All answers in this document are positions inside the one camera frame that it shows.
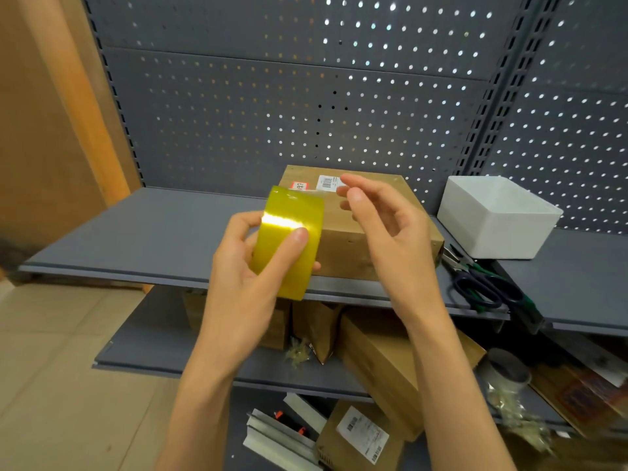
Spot person's right hand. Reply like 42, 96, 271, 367
336, 173, 450, 325

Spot person's left hand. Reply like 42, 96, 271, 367
194, 210, 323, 388

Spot brown cardboard box white labels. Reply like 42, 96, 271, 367
277, 164, 445, 282

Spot yellow tape roll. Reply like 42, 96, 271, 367
250, 186, 326, 302

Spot black scissors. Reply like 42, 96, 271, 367
451, 269, 526, 309

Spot white plastic bin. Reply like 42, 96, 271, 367
436, 175, 564, 260

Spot green handled needle-nose pliers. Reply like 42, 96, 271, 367
441, 245, 548, 334

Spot person's right forearm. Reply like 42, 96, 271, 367
407, 304, 519, 471

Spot cardboard box torn white sticker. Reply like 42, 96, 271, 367
182, 290, 293, 351

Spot cardboard box red lettering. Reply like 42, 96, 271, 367
338, 308, 487, 442

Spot white tape roll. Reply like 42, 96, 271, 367
480, 347, 532, 396

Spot cardboard box barcode label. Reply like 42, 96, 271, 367
315, 400, 406, 471

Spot cardboard box red blue print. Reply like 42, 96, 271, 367
532, 360, 628, 437

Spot white flat strips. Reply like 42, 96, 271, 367
243, 392, 328, 471

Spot grey perforated back panel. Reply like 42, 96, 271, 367
483, 0, 628, 236
80, 0, 533, 207

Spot crumpled clear plastic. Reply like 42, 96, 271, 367
485, 387, 560, 455

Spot brown wooden panel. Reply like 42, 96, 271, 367
0, 0, 143, 285

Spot grey slotted upright post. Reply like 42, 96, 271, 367
78, 0, 147, 188
461, 0, 563, 177

